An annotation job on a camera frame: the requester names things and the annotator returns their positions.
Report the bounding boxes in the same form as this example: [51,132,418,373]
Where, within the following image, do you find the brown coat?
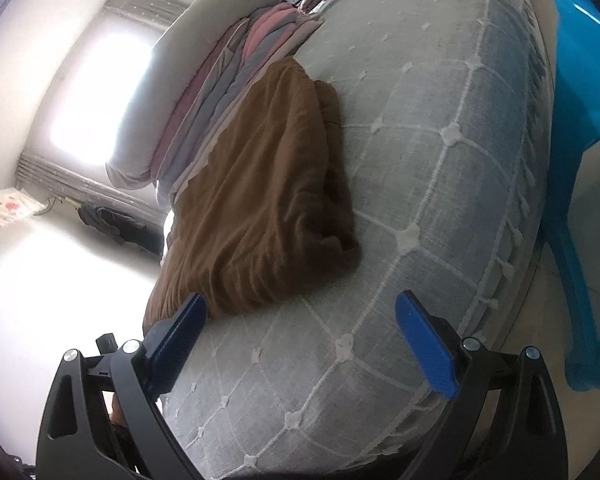
[143,58,361,330]

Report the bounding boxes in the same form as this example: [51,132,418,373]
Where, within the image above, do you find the stack of folded clothes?
[149,3,322,209]

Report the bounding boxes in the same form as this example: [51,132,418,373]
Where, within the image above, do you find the blue plastic stool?
[540,0,600,396]

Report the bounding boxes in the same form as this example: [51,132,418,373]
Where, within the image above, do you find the grey quilted bedspread mattress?
[163,0,550,479]

